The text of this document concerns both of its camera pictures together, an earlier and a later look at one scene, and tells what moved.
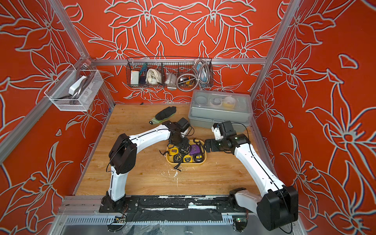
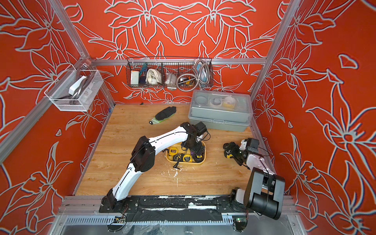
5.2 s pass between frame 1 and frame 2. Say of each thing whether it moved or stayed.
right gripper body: moved
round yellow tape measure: stayed
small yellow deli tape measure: stayed
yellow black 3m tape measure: stayed
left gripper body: moved
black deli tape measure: stayed
